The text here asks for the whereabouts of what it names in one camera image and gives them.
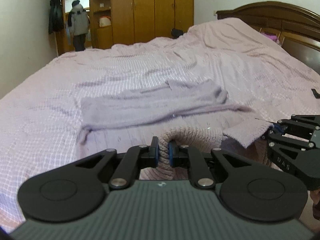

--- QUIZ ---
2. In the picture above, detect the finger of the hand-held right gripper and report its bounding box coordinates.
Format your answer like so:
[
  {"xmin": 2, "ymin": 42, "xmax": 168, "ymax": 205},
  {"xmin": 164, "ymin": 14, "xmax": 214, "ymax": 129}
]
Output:
[
  {"xmin": 271, "ymin": 114, "xmax": 320, "ymax": 142},
  {"xmin": 265, "ymin": 129, "xmax": 316, "ymax": 157}
]

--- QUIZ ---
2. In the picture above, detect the purple cloth item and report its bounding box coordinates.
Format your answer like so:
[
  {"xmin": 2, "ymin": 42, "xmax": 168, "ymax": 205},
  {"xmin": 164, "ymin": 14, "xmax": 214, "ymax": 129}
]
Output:
[{"xmin": 260, "ymin": 31, "xmax": 281, "ymax": 45}]

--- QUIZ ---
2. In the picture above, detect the lilac cable-knit cardigan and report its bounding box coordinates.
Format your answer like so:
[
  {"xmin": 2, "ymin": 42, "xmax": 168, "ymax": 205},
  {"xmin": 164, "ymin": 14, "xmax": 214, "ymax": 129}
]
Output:
[{"xmin": 76, "ymin": 79, "xmax": 275, "ymax": 181}]

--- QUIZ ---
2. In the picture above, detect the person's dark red garment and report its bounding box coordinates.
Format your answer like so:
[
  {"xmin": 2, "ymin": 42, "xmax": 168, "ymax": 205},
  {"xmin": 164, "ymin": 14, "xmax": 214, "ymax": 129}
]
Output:
[{"xmin": 309, "ymin": 189, "xmax": 320, "ymax": 222}]

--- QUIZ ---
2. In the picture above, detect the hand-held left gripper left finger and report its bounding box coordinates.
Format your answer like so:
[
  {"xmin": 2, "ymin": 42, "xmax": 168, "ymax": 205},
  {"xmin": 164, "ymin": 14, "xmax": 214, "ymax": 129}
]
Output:
[{"xmin": 74, "ymin": 136, "xmax": 160, "ymax": 190}]

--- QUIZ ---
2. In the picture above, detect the dark hanging jacket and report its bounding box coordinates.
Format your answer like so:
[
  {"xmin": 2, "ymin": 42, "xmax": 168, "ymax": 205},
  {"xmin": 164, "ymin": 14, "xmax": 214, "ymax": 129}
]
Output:
[{"xmin": 48, "ymin": 0, "xmax": 65, "ymax": 35}]

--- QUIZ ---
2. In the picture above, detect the wooden wardrobe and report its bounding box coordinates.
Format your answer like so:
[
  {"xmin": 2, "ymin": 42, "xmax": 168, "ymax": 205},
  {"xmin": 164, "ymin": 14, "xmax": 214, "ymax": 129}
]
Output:
[{"xmin": 42, "ymin": 0, "xmax": 195, "ymax": 55}]

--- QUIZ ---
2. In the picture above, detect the pink checked bed sheet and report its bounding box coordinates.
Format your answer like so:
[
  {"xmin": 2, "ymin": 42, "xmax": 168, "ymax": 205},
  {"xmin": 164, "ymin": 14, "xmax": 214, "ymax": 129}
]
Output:
[{"xmin": 0, "ymin": 17, "xmax": 320, "ymax": 232}]

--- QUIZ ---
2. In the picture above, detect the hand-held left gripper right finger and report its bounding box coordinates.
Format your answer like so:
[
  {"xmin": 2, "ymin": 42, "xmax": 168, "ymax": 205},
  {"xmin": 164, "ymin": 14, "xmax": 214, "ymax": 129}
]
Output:
[{"xmin": 168, "ymin": 141, "xmax": 253, "ymax": 190}]

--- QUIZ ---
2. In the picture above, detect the pink and white container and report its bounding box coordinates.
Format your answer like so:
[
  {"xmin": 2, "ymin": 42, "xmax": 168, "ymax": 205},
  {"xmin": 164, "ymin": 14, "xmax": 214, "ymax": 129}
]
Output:
[{"xmin": 98, "ymin": 16, "xmax": 112, "ymax": 28}]

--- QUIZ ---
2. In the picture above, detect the dark wooden headboard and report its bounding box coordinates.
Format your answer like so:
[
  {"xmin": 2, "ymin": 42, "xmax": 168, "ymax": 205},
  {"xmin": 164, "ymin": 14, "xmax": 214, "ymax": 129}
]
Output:
[{"xmin": 216, "ymin": 1, "xmax": 320, "ymax": 75}]

